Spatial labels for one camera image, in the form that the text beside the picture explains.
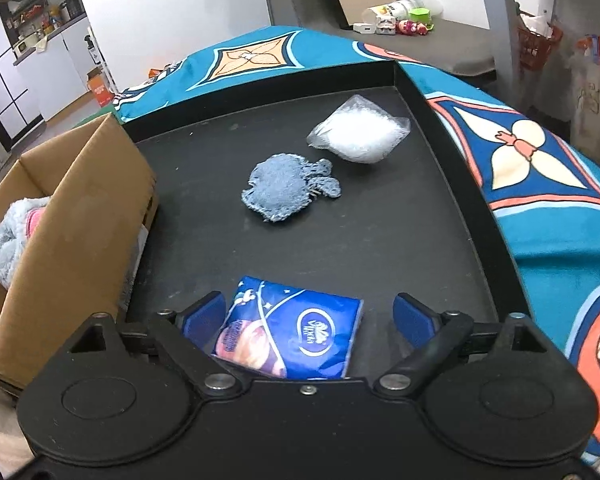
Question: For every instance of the cream tote bag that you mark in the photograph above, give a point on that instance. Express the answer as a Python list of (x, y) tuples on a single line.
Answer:
[(592, 90)]

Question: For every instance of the red toy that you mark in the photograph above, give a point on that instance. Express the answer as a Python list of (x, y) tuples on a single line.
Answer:
[(412, 27)]

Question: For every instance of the green cup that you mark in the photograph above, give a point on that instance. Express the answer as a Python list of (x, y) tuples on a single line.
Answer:
[(421, 16)]

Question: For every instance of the fluffy grey-blue plush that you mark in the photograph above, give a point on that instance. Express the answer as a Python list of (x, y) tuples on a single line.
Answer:
[(10, 250)]

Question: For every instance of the brown cardboard box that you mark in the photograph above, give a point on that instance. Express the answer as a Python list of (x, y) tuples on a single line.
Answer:
[(70, 260)]

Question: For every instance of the clear bag of white filling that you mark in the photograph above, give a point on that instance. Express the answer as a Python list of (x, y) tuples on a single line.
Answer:
[(360, 132)]

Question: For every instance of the white kitchen cabinet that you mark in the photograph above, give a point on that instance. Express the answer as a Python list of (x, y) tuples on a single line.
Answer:
[(65, 55)]

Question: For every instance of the red basket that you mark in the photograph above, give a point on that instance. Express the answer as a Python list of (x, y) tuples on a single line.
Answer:
[(537, 45)]

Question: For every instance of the white charger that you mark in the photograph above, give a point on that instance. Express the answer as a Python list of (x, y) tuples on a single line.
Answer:
[(370, 27)]

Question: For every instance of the blue patterned blanket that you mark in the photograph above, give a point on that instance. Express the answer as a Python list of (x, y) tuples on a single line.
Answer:
[(545, 240)]

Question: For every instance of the black-framed sliding door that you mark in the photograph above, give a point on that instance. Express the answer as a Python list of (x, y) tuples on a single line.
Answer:
[(5, 85)]

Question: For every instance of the grey desk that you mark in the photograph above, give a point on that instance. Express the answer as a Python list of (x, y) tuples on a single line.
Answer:
[(495, 20)]

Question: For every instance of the grey folding bench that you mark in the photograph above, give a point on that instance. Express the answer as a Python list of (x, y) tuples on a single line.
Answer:
[(455, 50)]

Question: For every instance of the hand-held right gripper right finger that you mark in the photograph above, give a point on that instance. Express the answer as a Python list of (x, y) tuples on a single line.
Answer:
[(410, 317)]

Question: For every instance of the blue tissue packet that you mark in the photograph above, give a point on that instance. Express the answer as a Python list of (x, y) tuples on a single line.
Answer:
[(300, 330)]

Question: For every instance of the black shallow tray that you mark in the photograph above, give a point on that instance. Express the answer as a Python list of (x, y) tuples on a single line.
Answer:
[(380, 240)]

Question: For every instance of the green cloth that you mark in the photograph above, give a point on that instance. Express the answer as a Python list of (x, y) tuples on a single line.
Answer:
[(105, 116)]

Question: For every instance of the orange cardboard box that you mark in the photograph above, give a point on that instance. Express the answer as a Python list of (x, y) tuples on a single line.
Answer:
[(100, 89)]

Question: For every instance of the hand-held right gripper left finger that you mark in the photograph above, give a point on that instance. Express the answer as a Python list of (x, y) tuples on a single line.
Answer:
[(205, 315)]

